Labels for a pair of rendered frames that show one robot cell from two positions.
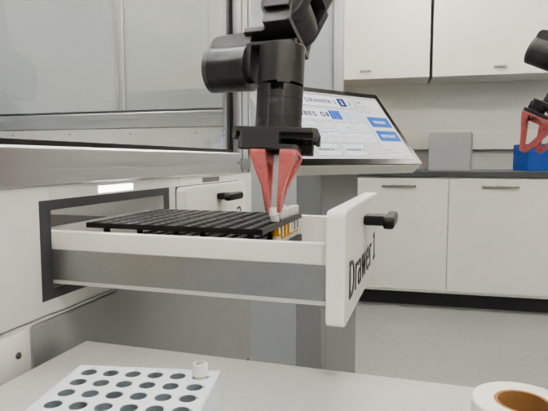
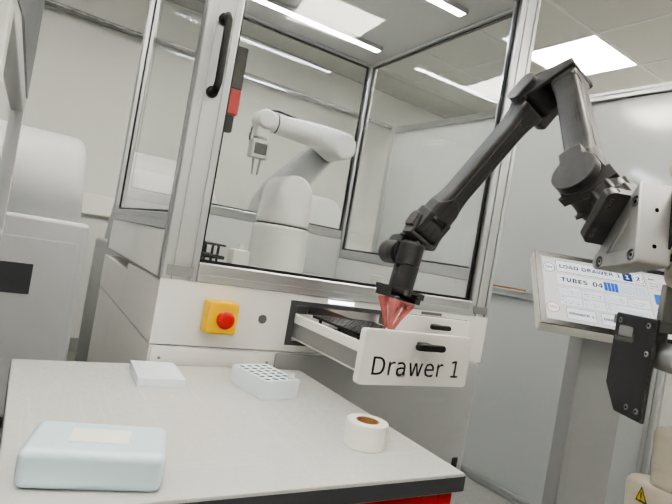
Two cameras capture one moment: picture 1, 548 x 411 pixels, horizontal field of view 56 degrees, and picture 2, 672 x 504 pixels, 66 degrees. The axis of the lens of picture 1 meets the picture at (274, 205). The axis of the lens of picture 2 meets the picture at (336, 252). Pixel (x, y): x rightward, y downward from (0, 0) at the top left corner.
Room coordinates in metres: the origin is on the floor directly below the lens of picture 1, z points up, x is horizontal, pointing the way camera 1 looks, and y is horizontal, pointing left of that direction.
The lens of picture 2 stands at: (-0.34, -0.69, 1.06)
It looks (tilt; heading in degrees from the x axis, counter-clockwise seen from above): 0 degrees down; 42
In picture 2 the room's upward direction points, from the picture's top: 10 degrees clockwise
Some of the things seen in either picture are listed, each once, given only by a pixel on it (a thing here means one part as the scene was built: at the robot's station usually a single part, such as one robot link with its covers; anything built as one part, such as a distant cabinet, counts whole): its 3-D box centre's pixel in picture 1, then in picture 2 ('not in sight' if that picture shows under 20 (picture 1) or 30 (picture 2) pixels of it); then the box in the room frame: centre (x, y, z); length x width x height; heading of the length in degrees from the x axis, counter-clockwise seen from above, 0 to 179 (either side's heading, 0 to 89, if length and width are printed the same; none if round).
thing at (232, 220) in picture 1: (202, 241); (363, 339); (0.66, 0.09, 0.87); 0.22 x 0.18 x 0.06; 73
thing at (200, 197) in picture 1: (215, 211); (430, 335); (1.00, 0.11, 0.87); 0.29 x 0.02 x 0.11; 163
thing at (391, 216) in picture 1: (380, 219); (427, 346); (0.60, -0.12, 0.91); 0.07 x 0.04 x 0.01; 163
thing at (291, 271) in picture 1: (196, 245); (361, 340); (0.67, 0.10, 0.86); 0.40 x 0.26 x 0.06; 73
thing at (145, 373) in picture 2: not in sight; (156, 373); (0.21, 0.24, 0.77); 0.13 x 0.09 x 0.02; 70
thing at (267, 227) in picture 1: (277, 222); not in sight; (0.63, 0.00, 0.90); 0.18 x 0.02 x 0.01; 163
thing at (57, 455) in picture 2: not in sight; (97, 454); (-0.05, -0.10, 0.78); 0.15 x 0.10 x 0.04; 150
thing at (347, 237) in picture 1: (356, 245); (416, 358); (0.61, -0.10, 0.87); 0.29 x 0.02 x 0.11; 163
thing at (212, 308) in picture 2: not in sight; (220, 317); (0.38, 0.29, 0.88); 0.07 x 0.05 x 0.07; 163
